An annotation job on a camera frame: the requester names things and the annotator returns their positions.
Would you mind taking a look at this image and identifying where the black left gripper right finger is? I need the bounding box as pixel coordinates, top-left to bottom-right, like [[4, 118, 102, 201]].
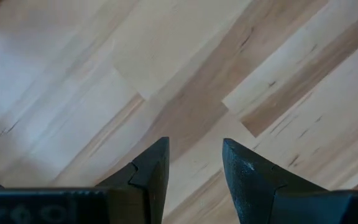
[[222, 138, 328, 224]]

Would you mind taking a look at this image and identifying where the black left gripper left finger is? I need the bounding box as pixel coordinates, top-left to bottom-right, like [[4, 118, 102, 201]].
[[96, 136, 170, 224]]

